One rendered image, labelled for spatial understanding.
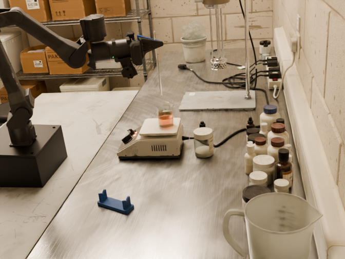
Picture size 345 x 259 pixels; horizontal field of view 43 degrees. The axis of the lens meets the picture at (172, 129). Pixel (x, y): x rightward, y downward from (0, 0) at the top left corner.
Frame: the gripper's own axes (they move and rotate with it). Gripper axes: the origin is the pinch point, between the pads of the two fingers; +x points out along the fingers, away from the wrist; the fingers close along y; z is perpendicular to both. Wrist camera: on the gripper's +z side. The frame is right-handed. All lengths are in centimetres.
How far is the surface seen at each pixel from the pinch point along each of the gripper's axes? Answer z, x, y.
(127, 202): 32.4, -14.1, 29.6
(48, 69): 64, -62, -246
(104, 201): 33.6, -19.9, 24.8
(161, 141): 28.4, -0.9, 5.3
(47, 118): 34, -40, -46
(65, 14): 21, -38, -238
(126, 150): 31.4, -12.0, 1.7
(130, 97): 35, -6, -56
